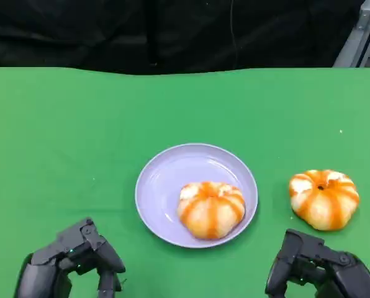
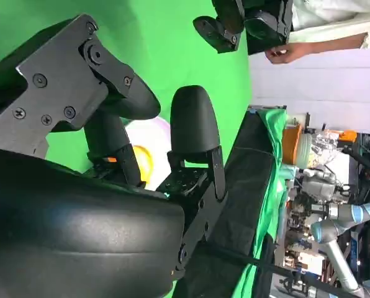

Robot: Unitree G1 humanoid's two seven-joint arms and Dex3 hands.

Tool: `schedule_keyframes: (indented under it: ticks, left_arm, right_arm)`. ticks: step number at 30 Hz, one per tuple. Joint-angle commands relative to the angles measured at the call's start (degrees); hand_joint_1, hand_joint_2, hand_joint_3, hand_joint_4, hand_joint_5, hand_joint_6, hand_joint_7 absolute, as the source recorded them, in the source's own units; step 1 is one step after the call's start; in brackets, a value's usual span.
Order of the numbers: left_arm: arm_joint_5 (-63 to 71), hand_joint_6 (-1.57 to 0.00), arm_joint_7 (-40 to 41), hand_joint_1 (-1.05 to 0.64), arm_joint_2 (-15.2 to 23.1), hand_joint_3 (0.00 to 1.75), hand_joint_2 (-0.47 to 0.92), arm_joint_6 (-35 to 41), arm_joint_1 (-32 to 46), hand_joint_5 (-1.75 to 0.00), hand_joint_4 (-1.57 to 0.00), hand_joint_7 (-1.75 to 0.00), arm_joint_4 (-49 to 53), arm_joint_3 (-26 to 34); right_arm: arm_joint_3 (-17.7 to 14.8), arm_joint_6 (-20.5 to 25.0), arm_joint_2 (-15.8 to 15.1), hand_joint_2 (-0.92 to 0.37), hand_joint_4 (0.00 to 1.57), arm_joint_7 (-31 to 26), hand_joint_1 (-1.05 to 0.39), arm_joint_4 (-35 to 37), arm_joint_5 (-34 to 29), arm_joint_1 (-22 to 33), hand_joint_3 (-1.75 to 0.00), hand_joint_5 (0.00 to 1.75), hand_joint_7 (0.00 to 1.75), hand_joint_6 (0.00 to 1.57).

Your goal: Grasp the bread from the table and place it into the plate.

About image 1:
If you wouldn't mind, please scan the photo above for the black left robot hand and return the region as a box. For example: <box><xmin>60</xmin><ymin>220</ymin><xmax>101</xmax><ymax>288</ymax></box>
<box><xmin>13</xmin><ymin>218</ymin><xmax>127</xmax><ymax>298</ymax></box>

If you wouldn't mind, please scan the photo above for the grey metal frame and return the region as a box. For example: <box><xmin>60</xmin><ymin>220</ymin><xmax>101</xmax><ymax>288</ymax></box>
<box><xmin>332</xmin><ymin>0</ymin><xmax>370</xmax><ymax>68</ymax></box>

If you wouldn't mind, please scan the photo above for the black backdrop curtain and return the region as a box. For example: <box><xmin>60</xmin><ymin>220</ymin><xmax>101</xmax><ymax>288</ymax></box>
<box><xmin>0</xmin><ymin>0</ymin><xmax>364</xmax><ymax>75</ymax></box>

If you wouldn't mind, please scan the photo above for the green table cloth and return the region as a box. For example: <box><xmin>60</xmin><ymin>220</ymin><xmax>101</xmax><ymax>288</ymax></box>
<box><xmin>0</xmin><ymin>66</ymin><xmax>370</xmax><ymax>298</ymax></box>

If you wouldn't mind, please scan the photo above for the lilac plate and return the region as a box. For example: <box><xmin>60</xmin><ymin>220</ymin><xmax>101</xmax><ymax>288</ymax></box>
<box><xmin>134</xmin><ymin>143</ymin><xmax>259</xmax><ymax>248</ymax></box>

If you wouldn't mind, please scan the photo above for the orange white toy bread roll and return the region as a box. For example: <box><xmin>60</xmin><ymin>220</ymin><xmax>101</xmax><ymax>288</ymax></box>
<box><xmin>176</xmin><ymin>181</ymin><xmax>246</xmax><ymax>240</ymax></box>
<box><xmin>289</xmin><ymin>169</ymin><xmax>360</xmax><ymax>232</ymax></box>

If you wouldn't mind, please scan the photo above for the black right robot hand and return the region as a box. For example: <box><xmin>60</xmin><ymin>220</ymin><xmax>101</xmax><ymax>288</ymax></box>
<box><xmin>264</xmin><ymin>228</ymin><xmax>370</xmax><ymax>298</ymax></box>

